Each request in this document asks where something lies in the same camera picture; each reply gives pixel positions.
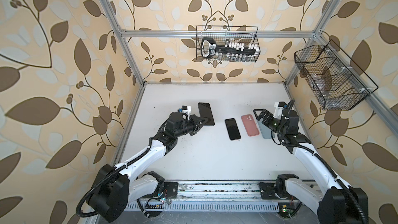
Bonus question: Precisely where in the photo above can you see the light blue phone case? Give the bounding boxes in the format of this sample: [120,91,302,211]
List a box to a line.
[257,121,275,140]

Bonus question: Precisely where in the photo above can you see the back wire basket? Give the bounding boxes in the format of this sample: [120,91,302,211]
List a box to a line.
[195,25,261,63]

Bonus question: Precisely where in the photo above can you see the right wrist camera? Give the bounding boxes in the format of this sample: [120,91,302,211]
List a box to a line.
[273,102,286,120]

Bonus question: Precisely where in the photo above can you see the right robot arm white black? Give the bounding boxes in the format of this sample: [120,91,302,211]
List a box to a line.
[253,100,369,224]

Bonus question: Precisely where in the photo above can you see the pink phone case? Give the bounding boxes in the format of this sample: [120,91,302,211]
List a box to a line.
[241,114,260,137]

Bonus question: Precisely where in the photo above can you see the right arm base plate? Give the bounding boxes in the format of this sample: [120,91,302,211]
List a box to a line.
[258,182,297,201]

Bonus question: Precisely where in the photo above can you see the aluminium front rail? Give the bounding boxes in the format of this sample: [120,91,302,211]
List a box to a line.
[91,179,349,213]

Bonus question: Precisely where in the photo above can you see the side wire basket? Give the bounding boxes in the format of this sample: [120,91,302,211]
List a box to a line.
[294,40,379,111]

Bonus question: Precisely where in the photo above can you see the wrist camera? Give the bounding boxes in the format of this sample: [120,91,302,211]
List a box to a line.
[273,102,286,120]
[178,105,192,116]

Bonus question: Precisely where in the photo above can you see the black phone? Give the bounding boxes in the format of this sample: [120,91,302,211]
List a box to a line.
[198,102,215,126]

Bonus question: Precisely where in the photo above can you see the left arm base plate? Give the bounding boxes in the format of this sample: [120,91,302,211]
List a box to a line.
[142,181,178,199]

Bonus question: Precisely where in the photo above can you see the black white tool in basket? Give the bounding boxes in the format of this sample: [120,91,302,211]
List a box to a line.
[199,37,261,60]

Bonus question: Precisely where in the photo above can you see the aluminium cage frame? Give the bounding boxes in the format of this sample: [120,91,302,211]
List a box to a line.
[86,0,398,224]

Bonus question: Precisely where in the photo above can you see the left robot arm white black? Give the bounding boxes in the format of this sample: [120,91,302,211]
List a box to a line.
[76,109,208,223]

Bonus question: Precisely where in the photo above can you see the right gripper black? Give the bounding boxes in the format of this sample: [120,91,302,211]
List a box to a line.
[254,108,286,136]

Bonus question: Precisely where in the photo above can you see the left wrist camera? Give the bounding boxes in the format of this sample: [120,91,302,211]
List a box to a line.
[178,105,192,116]

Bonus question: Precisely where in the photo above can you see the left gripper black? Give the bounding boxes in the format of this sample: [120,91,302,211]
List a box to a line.
[172,114,207,140]

